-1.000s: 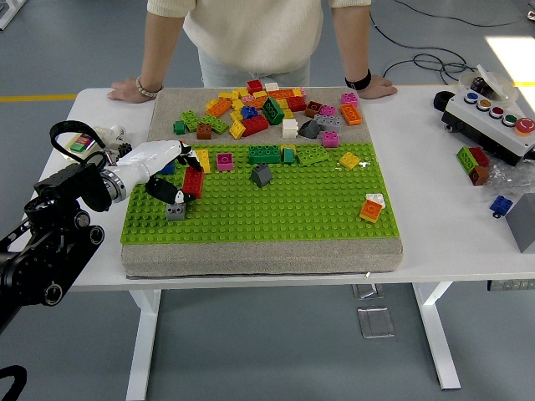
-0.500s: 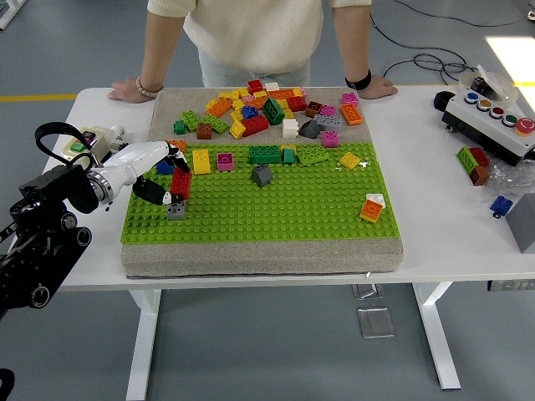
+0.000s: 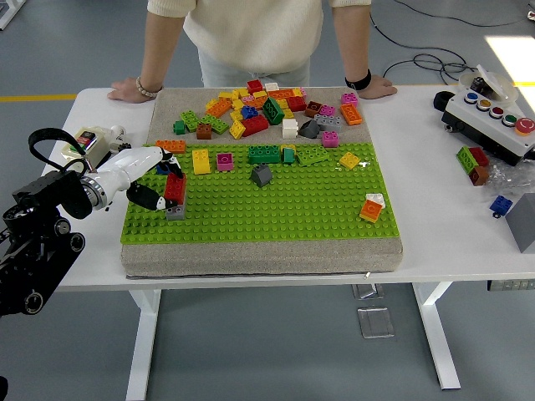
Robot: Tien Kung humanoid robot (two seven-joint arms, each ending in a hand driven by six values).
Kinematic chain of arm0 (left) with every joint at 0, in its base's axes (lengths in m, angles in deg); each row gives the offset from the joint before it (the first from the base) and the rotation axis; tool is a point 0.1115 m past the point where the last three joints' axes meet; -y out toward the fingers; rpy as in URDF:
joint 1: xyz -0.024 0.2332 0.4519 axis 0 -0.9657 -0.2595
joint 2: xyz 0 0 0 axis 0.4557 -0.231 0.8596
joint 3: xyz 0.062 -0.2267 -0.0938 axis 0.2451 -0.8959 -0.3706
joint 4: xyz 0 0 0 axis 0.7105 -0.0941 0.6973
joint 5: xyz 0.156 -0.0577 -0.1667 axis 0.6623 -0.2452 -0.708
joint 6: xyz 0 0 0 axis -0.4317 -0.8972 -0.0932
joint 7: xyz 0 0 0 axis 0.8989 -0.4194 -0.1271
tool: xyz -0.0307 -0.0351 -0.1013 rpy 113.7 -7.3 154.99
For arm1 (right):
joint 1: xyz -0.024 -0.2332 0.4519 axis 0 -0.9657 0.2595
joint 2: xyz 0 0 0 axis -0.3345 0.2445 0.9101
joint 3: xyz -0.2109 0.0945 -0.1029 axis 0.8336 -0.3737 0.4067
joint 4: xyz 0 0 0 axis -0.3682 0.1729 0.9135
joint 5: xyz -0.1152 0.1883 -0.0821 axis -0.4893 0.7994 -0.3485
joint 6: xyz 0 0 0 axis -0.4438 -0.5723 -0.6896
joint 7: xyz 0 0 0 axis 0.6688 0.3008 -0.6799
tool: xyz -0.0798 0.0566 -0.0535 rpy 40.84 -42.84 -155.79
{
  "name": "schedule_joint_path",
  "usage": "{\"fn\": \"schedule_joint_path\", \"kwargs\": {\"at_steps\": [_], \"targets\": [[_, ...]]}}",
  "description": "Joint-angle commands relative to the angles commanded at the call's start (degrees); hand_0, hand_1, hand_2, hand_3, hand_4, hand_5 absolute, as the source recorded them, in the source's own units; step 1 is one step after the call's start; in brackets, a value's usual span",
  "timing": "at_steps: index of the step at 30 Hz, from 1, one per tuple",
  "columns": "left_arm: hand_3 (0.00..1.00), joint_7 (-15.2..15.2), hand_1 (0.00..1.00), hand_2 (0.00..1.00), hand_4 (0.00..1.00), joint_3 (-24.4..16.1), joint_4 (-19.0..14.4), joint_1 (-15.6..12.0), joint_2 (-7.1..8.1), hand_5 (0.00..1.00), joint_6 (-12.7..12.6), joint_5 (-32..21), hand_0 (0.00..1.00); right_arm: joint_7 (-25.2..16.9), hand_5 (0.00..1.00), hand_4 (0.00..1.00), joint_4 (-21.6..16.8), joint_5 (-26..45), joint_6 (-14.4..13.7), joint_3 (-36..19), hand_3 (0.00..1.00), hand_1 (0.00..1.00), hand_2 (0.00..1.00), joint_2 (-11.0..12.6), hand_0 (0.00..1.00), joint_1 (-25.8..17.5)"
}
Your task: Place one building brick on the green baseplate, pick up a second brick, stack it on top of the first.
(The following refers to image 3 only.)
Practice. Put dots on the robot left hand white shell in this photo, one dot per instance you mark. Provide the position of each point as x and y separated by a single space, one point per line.
129 165

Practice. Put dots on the person's right hand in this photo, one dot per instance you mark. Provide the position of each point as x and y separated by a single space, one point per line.
125 91

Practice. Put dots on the person's left hand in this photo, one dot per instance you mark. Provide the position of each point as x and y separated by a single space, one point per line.
378 87

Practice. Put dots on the grey eight-stud brick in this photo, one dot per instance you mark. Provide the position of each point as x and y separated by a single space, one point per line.
176 213
328 122

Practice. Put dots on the green studded baseplate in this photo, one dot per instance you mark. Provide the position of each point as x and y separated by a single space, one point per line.
313 209

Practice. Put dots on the person's right forearm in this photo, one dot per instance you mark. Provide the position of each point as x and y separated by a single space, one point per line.
161 46

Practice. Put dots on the person's left forearm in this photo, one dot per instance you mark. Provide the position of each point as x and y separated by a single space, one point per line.
351 42

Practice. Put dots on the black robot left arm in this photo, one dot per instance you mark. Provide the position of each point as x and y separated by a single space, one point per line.
46 192

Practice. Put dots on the magenta four-stud brick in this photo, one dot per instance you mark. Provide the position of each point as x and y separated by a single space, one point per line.
330 139
225 162
350 99

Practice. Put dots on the blue four-stud brick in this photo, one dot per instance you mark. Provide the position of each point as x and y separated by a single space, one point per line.
161 170
501 205
249 112

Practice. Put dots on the orange eight-stud brick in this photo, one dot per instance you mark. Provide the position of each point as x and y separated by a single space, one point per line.
351 114
219 108
281 94
171 146

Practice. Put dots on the pink four-stud brick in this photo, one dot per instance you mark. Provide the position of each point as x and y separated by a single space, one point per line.
328 110

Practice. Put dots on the green two-stud brick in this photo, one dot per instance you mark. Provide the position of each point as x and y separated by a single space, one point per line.
179 128

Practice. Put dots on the lime green eight-stud brick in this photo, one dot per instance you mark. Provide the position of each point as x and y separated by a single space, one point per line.
192 120
465 160
217 124

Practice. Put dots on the yellow four-stud brick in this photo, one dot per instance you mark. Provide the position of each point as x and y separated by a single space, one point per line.
349 160

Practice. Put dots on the yellow building brick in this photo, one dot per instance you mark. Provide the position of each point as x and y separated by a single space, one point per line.
236 115
260 94
288 112
288 147
225 95
297 92
240 92
237 104

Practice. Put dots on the dark grey sloped brick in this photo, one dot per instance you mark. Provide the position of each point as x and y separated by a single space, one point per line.
309 130
260 176

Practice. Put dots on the lime green flat plate brick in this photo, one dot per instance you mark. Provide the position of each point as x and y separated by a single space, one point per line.
312 157

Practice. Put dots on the white four-stud brick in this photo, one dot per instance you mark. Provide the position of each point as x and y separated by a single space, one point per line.
375 199
290 128

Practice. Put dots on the white building brick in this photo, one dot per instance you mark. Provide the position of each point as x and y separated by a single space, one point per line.
272 86

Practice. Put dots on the dark green eight-stud brick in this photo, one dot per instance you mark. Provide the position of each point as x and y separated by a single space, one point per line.
264 155
273 110

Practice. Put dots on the teal green building brick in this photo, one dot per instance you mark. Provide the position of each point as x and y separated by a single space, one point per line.
288 156

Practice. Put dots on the orange building brick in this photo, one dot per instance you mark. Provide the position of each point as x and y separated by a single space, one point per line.
258 103

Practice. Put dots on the red four-stud brick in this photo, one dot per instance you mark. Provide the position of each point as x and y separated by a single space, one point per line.
255 86

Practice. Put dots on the red building brick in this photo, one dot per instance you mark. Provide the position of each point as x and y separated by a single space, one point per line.
480 156

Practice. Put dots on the orange four-stud brick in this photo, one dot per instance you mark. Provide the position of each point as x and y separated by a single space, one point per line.
371 211

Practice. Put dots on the black gear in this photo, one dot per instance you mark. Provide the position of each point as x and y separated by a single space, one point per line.
123 146

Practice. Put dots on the black wristband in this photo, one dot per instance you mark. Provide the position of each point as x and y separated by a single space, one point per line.
358 80

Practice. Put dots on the white bulb-shaped part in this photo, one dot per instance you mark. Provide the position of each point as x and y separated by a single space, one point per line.
117 133

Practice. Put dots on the white push-button control box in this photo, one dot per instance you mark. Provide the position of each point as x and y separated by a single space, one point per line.
480 125

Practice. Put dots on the round translucent lidded container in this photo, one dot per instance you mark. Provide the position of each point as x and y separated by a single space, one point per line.
499 83

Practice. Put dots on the person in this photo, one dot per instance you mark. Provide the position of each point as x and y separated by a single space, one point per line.
251 33

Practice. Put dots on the clear plastic bag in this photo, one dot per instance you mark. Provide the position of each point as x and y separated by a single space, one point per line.
507 177

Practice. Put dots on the grey-brown cushion mat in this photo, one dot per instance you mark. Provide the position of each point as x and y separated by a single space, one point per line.
259 259

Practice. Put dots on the white table leg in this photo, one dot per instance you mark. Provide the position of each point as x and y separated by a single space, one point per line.
434 334
142 355

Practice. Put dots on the grey box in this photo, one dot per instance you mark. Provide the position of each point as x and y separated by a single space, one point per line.
524 225

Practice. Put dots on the clear floor socket cover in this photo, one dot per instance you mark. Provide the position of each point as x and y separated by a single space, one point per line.
368 291
376 323

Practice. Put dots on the under-table control panel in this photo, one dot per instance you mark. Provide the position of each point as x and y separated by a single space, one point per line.
512 286

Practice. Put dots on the cream switch box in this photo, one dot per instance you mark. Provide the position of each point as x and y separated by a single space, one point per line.
90 140

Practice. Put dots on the white furniture frame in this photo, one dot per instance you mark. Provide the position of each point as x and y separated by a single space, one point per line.
10 12

